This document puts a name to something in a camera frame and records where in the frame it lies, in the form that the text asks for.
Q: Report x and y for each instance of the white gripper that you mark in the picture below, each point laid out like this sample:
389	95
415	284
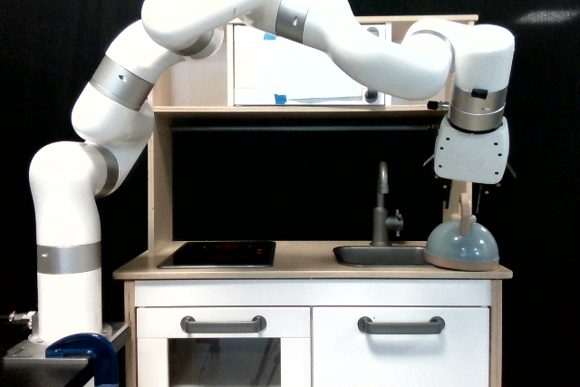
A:
480	158

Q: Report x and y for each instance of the blue toy teapot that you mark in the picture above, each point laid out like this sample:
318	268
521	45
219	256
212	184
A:
461	243

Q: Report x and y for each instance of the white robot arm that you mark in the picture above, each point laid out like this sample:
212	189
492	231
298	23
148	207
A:
114	118

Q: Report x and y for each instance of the black stove top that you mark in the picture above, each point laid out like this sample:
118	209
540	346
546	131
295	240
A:
224	254

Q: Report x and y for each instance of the grey faucet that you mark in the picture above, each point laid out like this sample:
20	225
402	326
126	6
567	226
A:
382	222

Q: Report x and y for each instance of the grey sink basin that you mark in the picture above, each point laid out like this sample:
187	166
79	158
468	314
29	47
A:
375	256

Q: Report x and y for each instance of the wooden toy kitchen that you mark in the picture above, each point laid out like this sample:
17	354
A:
304	273

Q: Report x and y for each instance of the blue tape bottom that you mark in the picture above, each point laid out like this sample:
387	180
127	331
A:
280	99

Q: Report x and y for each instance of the white cabinet door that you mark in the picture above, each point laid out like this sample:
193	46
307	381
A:
344	356

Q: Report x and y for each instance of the white microwave door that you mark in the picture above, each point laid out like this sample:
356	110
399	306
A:
260	69

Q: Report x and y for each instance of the white oven door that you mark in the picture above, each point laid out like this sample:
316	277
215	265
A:
278	356

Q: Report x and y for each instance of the blue clamp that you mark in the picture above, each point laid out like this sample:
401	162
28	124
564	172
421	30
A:
96	348

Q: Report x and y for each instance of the dark hanging rail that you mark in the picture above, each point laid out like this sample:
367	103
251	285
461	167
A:
308	127

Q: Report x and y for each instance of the grey cabinet door handle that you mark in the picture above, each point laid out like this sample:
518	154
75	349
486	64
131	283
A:
434	326

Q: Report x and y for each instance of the grey oven door handle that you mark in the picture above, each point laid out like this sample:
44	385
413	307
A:
190	326

